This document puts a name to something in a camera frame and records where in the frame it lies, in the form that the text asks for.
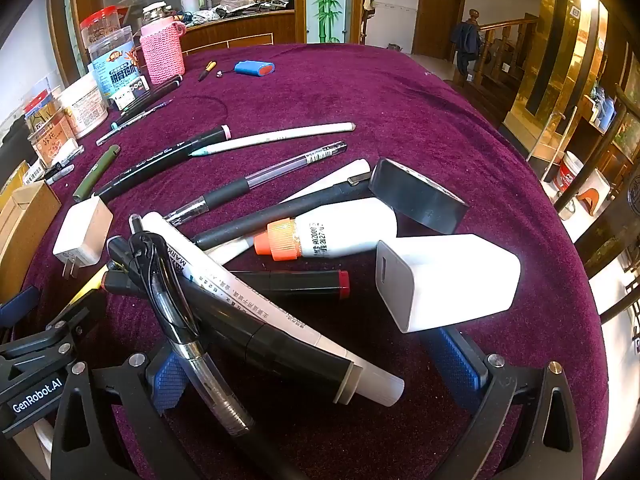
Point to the golden pillar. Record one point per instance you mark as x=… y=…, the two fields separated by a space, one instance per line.
x=545 y=50

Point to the wooden counter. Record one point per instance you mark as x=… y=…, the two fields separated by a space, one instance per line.
x=235 y=30

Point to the white printed carton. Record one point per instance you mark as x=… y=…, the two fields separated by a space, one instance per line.
x=131 y=92

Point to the bamboo painted panel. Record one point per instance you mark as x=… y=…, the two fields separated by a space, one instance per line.
x=327 y=0

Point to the white paint marker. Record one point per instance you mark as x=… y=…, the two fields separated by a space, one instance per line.
x=280 y=320

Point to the black tape roll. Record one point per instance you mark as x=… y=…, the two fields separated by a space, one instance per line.
x=420 y=195

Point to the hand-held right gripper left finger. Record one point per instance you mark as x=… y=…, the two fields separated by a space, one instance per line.
x=170 y=385

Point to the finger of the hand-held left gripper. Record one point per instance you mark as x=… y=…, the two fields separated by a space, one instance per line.
x=55 y=337
x=15 y=307

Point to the jar orange label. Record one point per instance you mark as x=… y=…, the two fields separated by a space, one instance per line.
x=50 y=137

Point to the black marker red caps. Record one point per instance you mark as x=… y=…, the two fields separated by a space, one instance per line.
x=290 y=282

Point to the wooden door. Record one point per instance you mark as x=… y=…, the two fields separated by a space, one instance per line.
x=440 y=10

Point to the yellow packing tape roll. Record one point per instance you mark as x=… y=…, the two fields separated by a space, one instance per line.
x=12 y=180

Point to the small grey marker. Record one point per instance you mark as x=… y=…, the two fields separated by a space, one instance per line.
x=60 y=173

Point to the small white charger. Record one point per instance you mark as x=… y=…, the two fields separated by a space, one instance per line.
x=82 y=232

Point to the white tub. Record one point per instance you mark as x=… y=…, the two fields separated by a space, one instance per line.
x=85 y=105

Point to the dark wooden chair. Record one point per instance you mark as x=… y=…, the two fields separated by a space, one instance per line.
x=607 y=230

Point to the clear jar blue label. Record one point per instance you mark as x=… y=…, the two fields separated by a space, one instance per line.
x=115 y=67

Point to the olive green pen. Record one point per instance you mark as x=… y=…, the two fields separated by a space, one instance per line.
x=97 y=172

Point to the black pen metal clip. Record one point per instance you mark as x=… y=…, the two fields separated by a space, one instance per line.
x=280 y=210

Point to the white stylus pen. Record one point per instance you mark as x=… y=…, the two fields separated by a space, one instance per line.
x=280 y=136

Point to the white glue bottle orange cap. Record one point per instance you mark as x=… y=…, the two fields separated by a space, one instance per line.
x=340 y=227

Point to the pink knit-sleeved jar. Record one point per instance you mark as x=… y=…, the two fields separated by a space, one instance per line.
x=162 y=52

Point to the red-lidded plastic jar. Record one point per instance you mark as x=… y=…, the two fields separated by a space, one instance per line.
x=102 y=27

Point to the thin silver pen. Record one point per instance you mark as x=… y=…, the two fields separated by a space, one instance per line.
x=130 y=125

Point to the tall clear snack jar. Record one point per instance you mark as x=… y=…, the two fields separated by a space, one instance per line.
x=39 y=106

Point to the thick black marker grey end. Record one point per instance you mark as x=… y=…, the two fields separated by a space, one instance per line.
x=260 y=340

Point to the purple velvet tablecloth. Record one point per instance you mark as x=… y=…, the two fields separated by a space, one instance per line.
x=350 y=100

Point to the red white bucket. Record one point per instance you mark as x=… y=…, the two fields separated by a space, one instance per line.
x=570 y=170

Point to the clear gel pen black grip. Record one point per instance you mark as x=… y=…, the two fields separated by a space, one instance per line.
x=240 y=187

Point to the white bucket orange mark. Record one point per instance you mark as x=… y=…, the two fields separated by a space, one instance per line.
x=592 y=195

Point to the clear gel pen black clip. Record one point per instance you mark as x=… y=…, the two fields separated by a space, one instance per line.
x=215 y=385

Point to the black pens bundle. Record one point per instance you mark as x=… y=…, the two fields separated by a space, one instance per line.
x=142 y=109

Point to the wooden stair railing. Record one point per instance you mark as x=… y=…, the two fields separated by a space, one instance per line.
x=505 y=27

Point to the cardboard box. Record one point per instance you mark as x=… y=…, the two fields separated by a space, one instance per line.
x=25 y=230

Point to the black marker pink cap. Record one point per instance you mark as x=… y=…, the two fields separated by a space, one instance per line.
x=165 y=157

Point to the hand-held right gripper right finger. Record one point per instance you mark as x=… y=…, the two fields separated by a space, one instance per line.
x=460 y=365

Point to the large white charger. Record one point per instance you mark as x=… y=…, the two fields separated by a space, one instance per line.
x=447 y=280

